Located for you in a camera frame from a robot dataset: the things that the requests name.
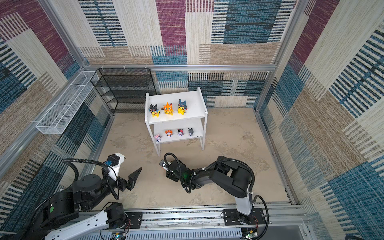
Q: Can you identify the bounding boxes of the pink hood Doraemon figure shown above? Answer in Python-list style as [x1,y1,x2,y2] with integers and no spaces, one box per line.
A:
[155,134,162,143]

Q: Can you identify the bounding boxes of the orange crab hood Doraemon figure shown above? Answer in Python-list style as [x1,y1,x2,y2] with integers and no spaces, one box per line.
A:
[165,130,173,137]

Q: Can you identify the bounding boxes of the red hat Doraemon figure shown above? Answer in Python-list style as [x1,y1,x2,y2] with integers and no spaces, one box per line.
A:
[178,129,184,137]

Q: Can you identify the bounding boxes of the grey hood Doraemon figure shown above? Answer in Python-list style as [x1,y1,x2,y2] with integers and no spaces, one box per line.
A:
[188,128,194,137]

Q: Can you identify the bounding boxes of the orange yellow Pokemon figure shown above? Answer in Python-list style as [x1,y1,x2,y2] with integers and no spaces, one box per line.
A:
[162,103,174,116]

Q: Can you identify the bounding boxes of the black blue Luxray figure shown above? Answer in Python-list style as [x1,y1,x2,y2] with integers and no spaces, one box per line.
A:
[149,104,160,117]

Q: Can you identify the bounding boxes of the blue hood Pikachu figure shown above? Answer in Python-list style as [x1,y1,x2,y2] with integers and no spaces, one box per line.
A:
[178,99,188,115]

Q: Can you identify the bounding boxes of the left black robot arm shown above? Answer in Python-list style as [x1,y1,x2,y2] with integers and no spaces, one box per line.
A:
[9,159,142,240]

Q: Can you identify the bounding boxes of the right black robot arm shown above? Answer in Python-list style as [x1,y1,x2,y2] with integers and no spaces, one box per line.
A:
[159,153,269,226]

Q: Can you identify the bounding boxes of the white two-tier shelf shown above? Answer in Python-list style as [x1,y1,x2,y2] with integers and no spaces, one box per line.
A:
[145,88,208,156]

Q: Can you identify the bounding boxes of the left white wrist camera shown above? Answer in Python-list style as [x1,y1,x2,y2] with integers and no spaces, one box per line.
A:
[104,153,125,181]

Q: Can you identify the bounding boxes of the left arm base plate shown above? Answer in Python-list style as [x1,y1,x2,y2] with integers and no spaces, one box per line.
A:
[116,212,143,232]

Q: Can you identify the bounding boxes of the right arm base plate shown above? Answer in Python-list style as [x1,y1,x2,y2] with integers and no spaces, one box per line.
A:
[221,208,267,226]

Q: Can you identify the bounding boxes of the black wire mesh rack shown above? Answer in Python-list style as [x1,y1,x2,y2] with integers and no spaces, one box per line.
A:
[91,68,159,114]

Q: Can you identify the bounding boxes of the white wire mesh basket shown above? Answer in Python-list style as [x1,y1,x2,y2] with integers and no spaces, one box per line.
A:
[36,71,95,135]

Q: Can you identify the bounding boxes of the aluminium mounting rail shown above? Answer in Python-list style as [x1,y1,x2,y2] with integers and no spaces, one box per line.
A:
[83,202,316,240]

